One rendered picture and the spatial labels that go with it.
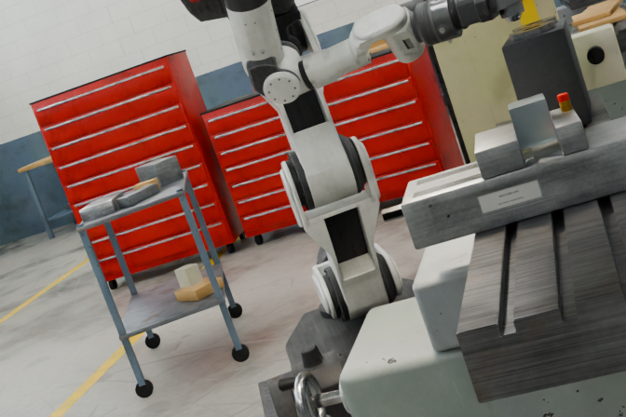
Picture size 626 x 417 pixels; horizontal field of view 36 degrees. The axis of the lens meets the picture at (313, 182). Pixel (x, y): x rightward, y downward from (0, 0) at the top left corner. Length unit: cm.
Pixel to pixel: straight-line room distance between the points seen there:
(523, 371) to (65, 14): 1101
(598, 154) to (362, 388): 55
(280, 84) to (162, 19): 941
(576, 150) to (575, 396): 42
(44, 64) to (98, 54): 72
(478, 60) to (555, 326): 237
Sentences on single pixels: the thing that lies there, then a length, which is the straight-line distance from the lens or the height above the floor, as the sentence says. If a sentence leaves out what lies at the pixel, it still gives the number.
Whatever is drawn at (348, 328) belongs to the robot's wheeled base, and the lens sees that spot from 249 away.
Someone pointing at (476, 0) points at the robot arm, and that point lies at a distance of 189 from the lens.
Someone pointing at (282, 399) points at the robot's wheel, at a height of 58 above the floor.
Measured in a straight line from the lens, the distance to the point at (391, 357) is 158.
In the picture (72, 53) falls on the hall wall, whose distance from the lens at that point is 1186.
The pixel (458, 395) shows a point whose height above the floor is 70.
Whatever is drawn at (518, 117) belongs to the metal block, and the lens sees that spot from 136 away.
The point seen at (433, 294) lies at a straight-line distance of 150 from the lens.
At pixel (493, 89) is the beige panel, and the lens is 333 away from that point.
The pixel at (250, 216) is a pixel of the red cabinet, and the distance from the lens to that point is 668.
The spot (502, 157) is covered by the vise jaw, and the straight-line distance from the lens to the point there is 133.
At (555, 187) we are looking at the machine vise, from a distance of 134.
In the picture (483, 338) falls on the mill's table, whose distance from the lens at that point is 101.
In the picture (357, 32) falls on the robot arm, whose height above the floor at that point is 128.
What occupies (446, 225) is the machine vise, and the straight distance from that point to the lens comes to 135.
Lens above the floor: 133
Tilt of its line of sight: 9 degrees down
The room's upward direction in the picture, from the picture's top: 19 degrees counter-clockwise
